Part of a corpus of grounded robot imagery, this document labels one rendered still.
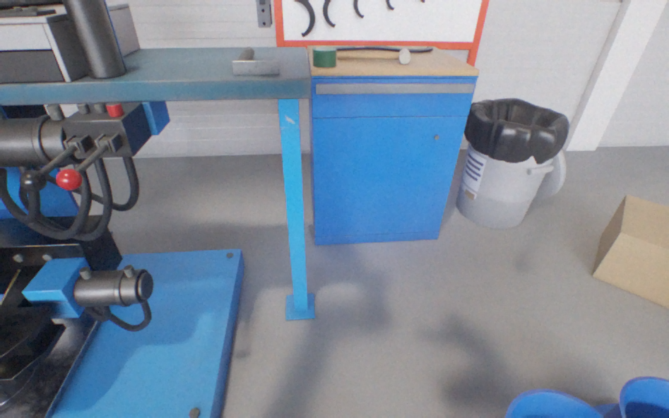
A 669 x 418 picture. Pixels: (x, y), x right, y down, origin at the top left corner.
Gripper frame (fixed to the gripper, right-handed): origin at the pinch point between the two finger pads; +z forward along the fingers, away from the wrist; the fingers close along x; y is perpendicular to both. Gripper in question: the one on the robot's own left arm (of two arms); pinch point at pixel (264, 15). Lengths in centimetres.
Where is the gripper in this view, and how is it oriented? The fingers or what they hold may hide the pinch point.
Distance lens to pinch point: 83.9
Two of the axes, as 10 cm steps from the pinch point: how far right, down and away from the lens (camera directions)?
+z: -0.2, 8.2, 5.8
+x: 1.0, 5.8, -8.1
